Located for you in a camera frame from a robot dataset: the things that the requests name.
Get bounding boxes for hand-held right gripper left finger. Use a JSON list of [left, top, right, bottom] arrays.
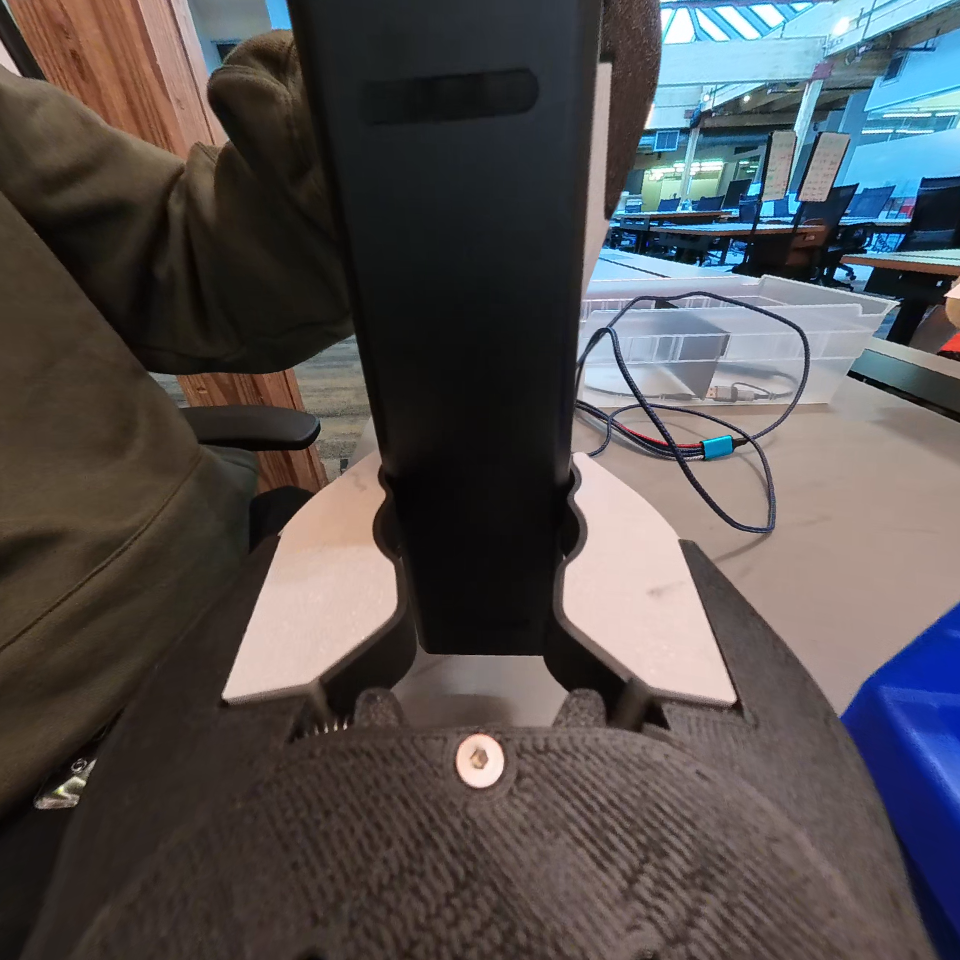
[[222, 465, 419, 721]]

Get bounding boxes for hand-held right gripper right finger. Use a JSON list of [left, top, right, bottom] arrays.
[[546, 452, 738, 727]]

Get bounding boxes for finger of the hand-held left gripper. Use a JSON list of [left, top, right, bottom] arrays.
[[582, 63, 615, 305]]

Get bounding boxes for black panel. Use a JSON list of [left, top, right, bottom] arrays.
[[287, 0, 605, 657]]

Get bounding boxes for clear plastic bin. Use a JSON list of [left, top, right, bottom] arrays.
[[576, 273, 899, 411]]

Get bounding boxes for person's left forearm olive sleeve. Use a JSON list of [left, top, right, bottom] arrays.
[[0, 30, 355, 375]]

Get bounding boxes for grey desk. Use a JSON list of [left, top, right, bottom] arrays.
[[348, 330, 960, 714]]

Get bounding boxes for wooden top office desk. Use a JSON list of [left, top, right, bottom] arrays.
[[840, 249, 960, 346]]

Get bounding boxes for clipboard sign on stand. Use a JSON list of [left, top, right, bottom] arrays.
[[759, 130, 798, 204], [796, 132, 853, 204]]

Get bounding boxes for black office chair armrest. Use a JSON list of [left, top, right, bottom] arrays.
[[182, 407, 322, 453]]

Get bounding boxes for grey metal stand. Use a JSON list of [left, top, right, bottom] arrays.
[[651, 298, 733, 400]]

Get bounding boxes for black mesh office chair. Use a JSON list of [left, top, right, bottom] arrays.
[[896, 177, 960, 254], [738, 183, 860, 285]]

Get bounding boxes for person's olive jacket torso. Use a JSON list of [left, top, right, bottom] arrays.
[[0, 195, 260, 819]]

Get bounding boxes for blue plastic bin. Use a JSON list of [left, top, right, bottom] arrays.
[[840, 606, 960, 960]]

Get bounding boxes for red black braided cable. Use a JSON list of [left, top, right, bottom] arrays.
[[573, 401, 760, 468]]

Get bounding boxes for blue braided cable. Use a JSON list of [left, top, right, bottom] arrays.
[[577, 292, 813, 535]]

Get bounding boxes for black desk edge rail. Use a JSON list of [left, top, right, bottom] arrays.
[[847, 337, 960, 420]]

